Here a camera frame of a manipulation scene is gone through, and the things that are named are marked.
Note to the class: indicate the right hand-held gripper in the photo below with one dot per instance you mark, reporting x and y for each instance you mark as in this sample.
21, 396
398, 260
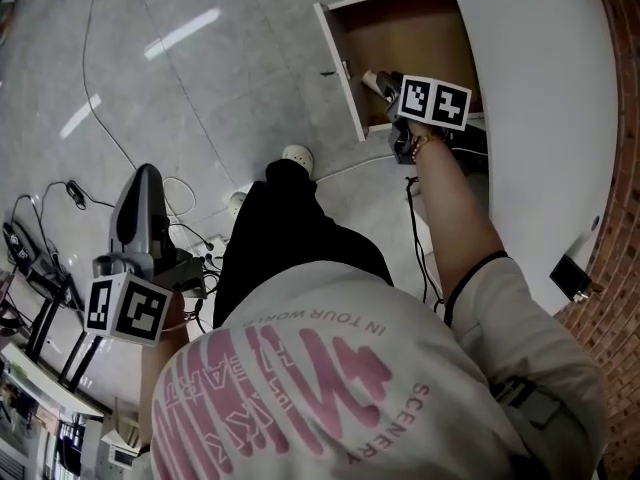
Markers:
435, 103

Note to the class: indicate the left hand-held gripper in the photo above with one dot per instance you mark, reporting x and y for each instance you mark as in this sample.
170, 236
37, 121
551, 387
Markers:
140, 313

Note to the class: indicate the white drawer wooden inside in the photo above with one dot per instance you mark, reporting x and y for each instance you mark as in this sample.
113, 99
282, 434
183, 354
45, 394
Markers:
400, 33

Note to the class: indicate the person's left forearm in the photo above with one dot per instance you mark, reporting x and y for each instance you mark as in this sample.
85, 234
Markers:
150, 383

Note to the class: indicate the person's right forearm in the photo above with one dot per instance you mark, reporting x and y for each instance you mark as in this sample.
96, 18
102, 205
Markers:
455, 218

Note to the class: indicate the person's right hand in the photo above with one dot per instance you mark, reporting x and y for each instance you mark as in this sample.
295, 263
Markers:
425, 132

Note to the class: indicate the black power adapter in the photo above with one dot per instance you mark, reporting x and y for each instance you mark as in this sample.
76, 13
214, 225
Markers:
77, 194

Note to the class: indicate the white power strip black plugs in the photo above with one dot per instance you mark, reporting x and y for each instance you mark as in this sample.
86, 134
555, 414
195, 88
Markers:
215, 248

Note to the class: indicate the black router with antennas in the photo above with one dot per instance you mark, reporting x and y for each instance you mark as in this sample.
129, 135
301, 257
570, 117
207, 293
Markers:
467, 153

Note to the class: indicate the white clog shoe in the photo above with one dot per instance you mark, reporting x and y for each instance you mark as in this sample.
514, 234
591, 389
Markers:
298, 157
239, 203

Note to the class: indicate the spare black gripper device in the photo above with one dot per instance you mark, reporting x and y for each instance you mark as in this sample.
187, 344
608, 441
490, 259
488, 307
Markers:
15, 248

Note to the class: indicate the white desk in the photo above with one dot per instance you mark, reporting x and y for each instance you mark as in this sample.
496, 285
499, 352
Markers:
540, 118

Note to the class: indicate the black trousers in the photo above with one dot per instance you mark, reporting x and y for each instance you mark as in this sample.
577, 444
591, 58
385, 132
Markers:
300, 248

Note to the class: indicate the white table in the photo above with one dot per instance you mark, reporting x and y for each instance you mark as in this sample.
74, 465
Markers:
45, 380

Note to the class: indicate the white t-shirt pink print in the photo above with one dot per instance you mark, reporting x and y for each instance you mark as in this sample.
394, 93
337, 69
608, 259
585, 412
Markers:
350, 368

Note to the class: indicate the black square pen holder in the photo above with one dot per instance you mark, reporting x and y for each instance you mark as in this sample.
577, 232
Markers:
570, 278

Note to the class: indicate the gold pen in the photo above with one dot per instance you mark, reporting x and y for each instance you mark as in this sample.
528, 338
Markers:
590, 290

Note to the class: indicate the black metal frame stand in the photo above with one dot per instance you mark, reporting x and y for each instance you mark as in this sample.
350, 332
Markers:
50, 313

